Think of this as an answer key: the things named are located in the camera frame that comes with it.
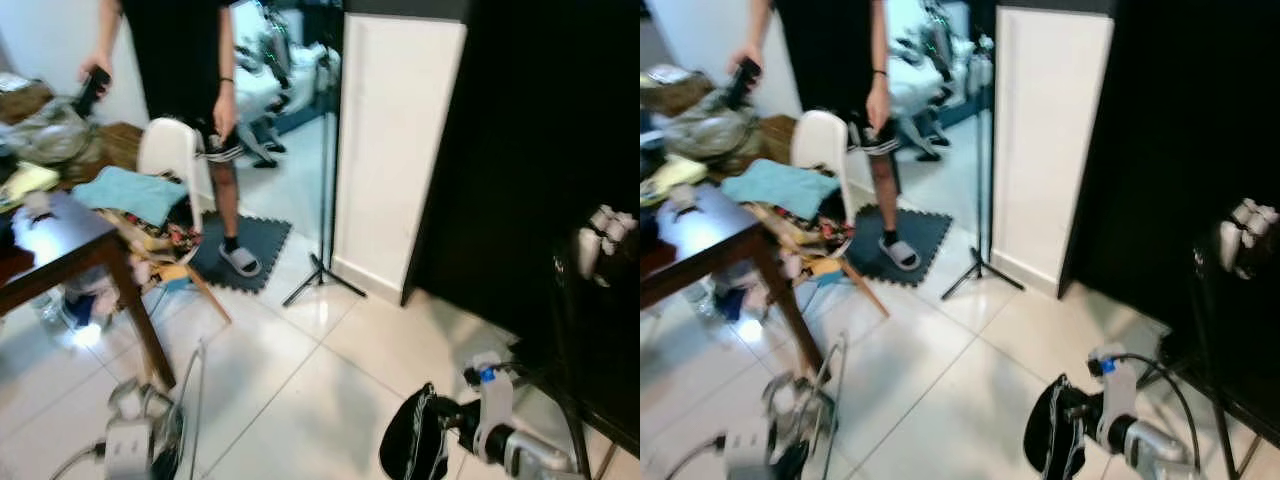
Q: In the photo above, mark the black phone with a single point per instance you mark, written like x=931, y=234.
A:
x=90, y=98
x=740, y=90

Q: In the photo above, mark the person's right forearm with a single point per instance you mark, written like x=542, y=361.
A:
x=760, y=25
x=105, y=30

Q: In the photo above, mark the person's left forearm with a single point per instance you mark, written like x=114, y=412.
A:
x=880, y=50
x=226, y=55

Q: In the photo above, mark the person's left hand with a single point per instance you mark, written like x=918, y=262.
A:
x=225, y=112
x=879, y=108

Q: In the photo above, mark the person's right hand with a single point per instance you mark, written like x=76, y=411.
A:
x=746, y=62
x=96, y=68

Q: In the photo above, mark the dark wooden table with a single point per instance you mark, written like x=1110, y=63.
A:
x=790, y=310
x=140, y=320

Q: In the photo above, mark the black metal stand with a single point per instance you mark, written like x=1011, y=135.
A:
x=1240, y=340
x=590, y=330

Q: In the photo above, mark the grey slipper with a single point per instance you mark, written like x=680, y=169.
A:
x=900, y=256
x=240, y=262

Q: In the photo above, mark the floral cloth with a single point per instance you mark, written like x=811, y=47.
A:
x=170, y=240
x=820, y=235

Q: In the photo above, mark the grey foam mat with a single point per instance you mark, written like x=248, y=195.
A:
x=920, y=230
x=260, y=235

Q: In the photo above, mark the teal towel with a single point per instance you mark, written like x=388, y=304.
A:
x=130, y=192
x=780, y=185

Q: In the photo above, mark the black tripod stand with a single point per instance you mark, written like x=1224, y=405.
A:
x=985, y=200
x=327, y=200

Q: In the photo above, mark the white door panel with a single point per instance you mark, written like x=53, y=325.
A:
x=1050, y=150
x=395, y=150

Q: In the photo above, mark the white chair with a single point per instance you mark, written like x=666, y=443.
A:
x=818, y=140
x=165, y=150

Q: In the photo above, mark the yellow cloth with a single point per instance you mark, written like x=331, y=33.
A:
x=30, y=182
x=680, y=172

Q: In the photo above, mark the black cabinet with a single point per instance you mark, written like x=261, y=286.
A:
x=1180, y=150
x=520, y=150

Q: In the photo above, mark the brown wooden sideboard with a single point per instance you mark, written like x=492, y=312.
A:
x=775, y=135
x=120, y=140

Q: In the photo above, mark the grey fabric bag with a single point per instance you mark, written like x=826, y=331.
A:
x=50, y=135
x=705, y=130

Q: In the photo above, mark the white humanoid robot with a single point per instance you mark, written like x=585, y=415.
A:
x=255, y=90
x=910, y=90

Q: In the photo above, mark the person in black clothes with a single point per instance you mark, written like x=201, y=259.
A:
x=175, y=60
x=830, y=60

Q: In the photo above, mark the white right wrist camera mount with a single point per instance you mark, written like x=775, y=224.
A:
x=495, y=420
x=1118, y=410

